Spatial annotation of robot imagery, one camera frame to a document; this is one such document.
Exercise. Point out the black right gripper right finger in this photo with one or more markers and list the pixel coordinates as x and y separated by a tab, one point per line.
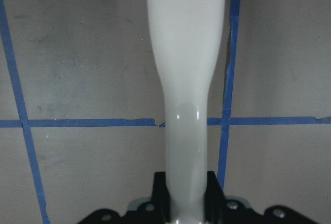
221	209

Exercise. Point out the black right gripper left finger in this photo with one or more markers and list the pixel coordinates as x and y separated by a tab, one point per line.
155	210

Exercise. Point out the beige hand brush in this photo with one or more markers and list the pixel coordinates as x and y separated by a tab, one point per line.
186	37

